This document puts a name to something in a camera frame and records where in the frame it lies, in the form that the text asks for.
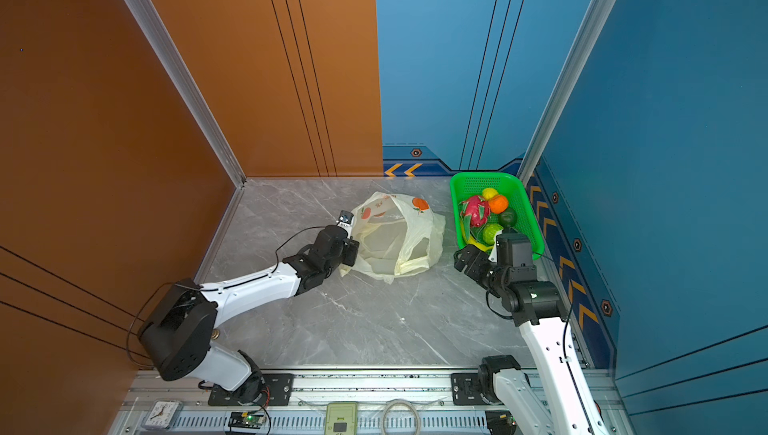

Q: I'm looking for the green round fruit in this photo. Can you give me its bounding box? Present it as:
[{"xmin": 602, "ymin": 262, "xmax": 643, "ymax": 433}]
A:
[{"xmin": 481, "ymin": 222, "xmax": 504, "ymax": 246}]

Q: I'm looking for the pink dragon fruit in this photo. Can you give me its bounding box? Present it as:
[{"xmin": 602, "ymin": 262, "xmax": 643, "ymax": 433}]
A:
[{"xmin": 459, "ymin": 195, "xmax": 491, "ymax": 243}]

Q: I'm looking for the dark green avocado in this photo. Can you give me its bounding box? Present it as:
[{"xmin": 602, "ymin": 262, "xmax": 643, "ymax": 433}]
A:
[{"xmin": 498, "ymin": 207, "xmax": 518, "ymax": 229}]

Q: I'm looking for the yellow lemon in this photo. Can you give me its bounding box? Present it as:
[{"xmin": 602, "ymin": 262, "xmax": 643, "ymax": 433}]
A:
[{"xmin": 481, "ymin": 188, "xmax": 498, "ymax": 201}]

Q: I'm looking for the green plastic basket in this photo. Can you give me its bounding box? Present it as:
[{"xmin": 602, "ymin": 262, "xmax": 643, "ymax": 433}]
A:
[{"xmin": 450, "ymin": 172, "xmax": 546, "ymax": 260}]

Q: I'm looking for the translucent yellowish plastic bag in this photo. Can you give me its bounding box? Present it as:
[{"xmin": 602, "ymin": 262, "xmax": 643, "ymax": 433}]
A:
[{"xmin": 340, "ymin": 192, "xmax": 446, "ymax": 284}]

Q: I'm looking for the yellow banana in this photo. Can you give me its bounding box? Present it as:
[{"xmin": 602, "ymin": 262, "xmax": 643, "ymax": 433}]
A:
[{"xmin": 466, "ymin": 236, "xmax": 492, "ymax": 253}]

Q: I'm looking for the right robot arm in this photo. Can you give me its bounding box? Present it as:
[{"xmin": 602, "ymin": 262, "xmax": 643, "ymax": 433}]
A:
[{"xmin": 454, "ymin": 231, "xmax": 610, "ymax": 434}]

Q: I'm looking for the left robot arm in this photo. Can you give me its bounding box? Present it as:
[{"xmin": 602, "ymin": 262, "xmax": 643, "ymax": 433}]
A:
[{"xmin": 137, "ymin": 213, "xmax": 359, "ymax": 405}]

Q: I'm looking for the small circuit board right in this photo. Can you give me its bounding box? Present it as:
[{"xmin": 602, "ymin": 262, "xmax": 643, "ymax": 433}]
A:
[{"xmin": 485, "ymin": 411, "xmax": 517, "ymax": 435}]

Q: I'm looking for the pale green handheld device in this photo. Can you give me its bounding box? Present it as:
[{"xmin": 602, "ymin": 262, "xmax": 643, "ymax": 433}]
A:
[{"xmin": 324, "ymin": 402, "xmax": 358, "ymax": 435}]

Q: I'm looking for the green circuit board left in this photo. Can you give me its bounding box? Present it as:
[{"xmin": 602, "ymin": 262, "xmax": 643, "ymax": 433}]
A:
[{"xmin": 227, "ymin": 411, "xmax": 269, "ymax": 434}]

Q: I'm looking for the small analog clock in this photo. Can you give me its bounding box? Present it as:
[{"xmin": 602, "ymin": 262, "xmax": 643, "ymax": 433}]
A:
[{"xmin": 141, "ymin": 400, "xmax": 183, "ymax": 431}]

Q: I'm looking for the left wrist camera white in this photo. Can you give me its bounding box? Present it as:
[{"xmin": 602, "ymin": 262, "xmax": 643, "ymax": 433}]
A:
[{"xmin": 336, "ymin": 210, "xmax": 354, "ymax": 234}]

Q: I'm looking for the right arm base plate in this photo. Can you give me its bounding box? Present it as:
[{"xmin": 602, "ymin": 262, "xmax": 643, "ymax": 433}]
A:
[{"xmin": 450, "ymin": 373, "xmax": 486, "ymax": 406}]

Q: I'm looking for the aluminium front rail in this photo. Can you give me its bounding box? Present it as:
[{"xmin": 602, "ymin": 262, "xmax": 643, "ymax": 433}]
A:
[{"xmin": 109, "ymin": 366, "xmax": 505, "ymax": 434}]

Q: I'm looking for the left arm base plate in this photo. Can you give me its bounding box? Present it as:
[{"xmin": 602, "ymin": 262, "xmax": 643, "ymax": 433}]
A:
[{"xmin": 208, "ymin": 373, "xmax": 295, "ymax": 408}]

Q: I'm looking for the white coiled cable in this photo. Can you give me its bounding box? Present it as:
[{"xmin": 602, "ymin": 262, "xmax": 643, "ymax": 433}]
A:
[{"xmin": 380, "ymin": 398, "xmax": 422, "ymax": 435}]

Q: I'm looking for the left aluminium corner post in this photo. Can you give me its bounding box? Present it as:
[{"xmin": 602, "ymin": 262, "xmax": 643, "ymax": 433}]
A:
[{"xmin": 123, "ymin": 0, "xmax": 247, "ymax": 190}]

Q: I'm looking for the aluminium corner post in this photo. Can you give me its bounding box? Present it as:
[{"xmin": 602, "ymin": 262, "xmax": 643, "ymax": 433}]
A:
[
  {"xmin": 123, "ymin": 0, "xmax": 247, "ymax": 190},
  {"xmin": 517, "ymin": 0, "xmax": 617, "ymax": 186}
]

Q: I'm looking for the right aluminium corner post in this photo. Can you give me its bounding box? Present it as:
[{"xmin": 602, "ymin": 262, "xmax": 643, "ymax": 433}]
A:
[{"xmin": 517, "ymin": 0, "xmax": 617, "ymax": 186}]

